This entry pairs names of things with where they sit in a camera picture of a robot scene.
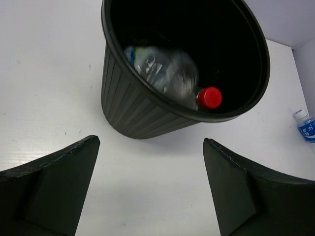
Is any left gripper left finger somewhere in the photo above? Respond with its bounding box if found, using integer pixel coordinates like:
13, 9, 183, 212
0, 135, 100, 236

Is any black plastic waste bin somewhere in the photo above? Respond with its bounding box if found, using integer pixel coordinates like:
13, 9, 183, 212
101, 0, 270, 139

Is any clear bottle white green label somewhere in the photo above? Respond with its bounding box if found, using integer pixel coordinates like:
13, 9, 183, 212
125, 46, 199, 110

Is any red cap red label bottle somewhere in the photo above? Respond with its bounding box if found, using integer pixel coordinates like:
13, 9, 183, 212
190, 87, 223, 110

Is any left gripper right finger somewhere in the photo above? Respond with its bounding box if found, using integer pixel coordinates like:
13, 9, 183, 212
203, 139, 315, 236

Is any blue label bottle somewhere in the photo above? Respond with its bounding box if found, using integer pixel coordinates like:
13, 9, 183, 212
293, 109, 315, 143

